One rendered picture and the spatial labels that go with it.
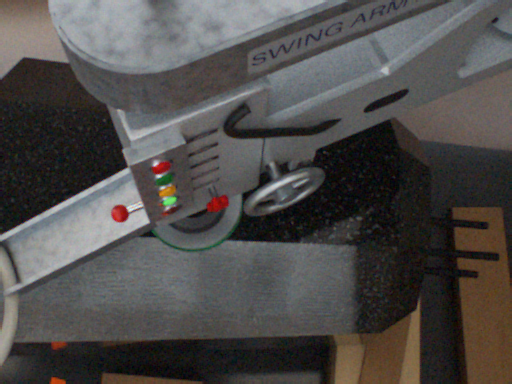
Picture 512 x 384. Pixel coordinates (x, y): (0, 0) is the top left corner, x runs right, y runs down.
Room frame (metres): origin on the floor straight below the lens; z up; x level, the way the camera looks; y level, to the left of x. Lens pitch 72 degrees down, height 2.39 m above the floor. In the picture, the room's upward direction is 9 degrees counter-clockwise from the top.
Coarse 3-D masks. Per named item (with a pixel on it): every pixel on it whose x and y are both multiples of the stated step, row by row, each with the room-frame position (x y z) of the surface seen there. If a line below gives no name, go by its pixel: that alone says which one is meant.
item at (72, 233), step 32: (96, 192) 0.49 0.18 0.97; (128, 192) 0.49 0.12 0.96; (32, 224) 0.46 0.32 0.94; (64, 224) 0.46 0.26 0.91; (96, 224) 0.44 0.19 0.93; (128, 224) 0.43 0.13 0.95; (32, 256) 0.41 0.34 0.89; (64, 256) 0.39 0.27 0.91; (96, 256) 0.38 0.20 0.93; (32, 288) 0.34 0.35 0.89
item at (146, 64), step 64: (64, 0) 0.48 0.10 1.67; (128, 0) 0.47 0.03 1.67; (192, 0) 0.45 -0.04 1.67; (256, 0) 0.44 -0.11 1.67; (320, 0) 0.43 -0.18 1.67; (384, 0) 0.44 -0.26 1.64; (448, 0) 0.47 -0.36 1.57; (128, 64) 0.39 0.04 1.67; (192, 64) 0.38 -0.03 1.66; (256, 64) 0.40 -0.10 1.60
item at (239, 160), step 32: (224, 96) 0.40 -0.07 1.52; (256, 96) 0.40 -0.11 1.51; (128, 128) 0.38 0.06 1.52; (160, 128) 0.37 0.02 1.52; (192, 128) 0.38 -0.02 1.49; (256, 128) 0.40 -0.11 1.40; (192, 160) 0.38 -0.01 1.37; (224, 160) 0.39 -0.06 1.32; (256, 160) 0.40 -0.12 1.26; (224, 192) 0.39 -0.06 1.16; (160, 224) 0.36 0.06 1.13
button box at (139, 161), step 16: (160, 144) 0.36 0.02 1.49; (176, 144) 0.36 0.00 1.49; (128, 160) 0.35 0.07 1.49; (144, 160) 0.35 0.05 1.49; (160, 160) 0.35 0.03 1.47; (176, 160) 0.36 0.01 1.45; (144, 176) 0.34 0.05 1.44; (176, 176) 0.35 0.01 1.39; (144, 192) 0.34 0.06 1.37; (176, 192) 0.35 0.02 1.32; (192, 192) 0.36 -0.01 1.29; (144, 208) 0.34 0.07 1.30; (160, 208) 0.35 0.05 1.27
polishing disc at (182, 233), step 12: (240, 204) 0.46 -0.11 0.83; (204, 216) 0.45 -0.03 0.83; (216, 216) 0.45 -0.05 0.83; (228, 216) 0.44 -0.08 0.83; (156, 228) 0.44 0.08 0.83; (168, 228) 0.44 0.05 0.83; (180, 228) 0.43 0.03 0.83; (192, 228) 0.43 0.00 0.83; (204, 228) 0.42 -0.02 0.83; (216, 228) 0.42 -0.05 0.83; (228, 228) 0.41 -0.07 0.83; (168, 240) 0.41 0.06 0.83; (180, 240) 0.41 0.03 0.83; (192, 240) 0.40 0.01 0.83; (204, 240) 0.40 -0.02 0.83; (216, 240) 0.39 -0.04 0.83
